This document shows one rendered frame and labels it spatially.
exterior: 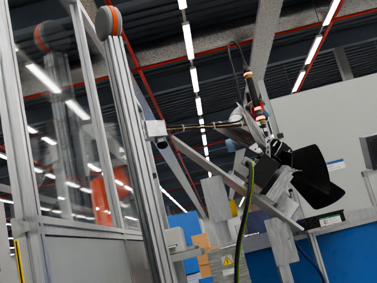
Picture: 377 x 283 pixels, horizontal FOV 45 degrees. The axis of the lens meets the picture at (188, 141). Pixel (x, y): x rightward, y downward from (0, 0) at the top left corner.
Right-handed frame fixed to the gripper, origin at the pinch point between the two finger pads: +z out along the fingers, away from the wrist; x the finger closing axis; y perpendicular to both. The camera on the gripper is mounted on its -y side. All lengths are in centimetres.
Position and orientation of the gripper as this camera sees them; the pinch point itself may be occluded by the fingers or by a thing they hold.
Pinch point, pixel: (256, 100)
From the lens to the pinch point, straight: 230.5
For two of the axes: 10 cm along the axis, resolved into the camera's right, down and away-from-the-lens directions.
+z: -0.7, -2.3, -9.7
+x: -9.7, 2.4, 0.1
